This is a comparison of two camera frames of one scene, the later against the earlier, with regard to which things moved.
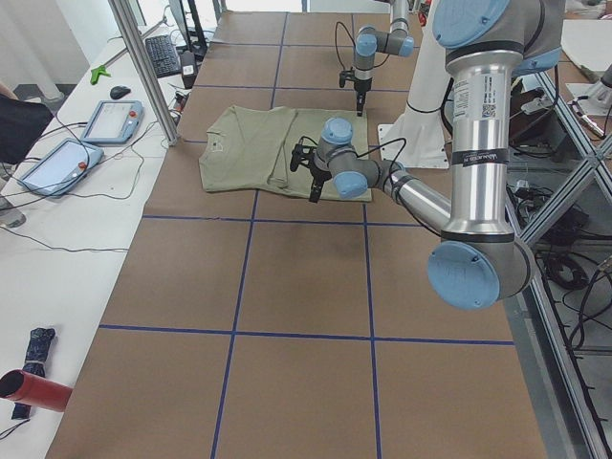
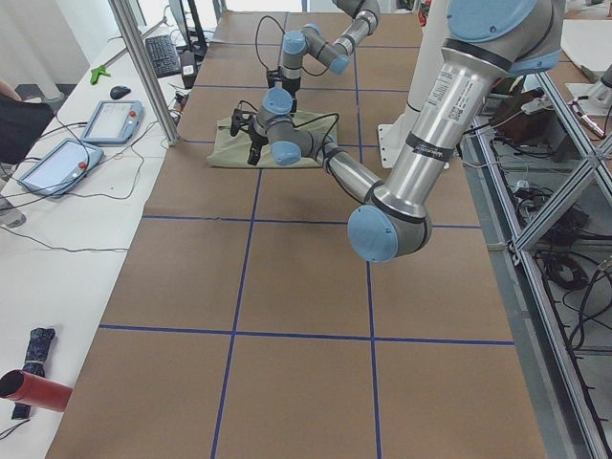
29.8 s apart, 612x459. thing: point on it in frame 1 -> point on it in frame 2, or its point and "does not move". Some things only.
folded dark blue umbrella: x=34 y=361 does not move
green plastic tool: x=97 y=72 does not move
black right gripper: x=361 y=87 -> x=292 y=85
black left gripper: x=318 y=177 -> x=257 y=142
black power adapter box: x=188 y=69 does not move
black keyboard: x=163 y=56 does not move
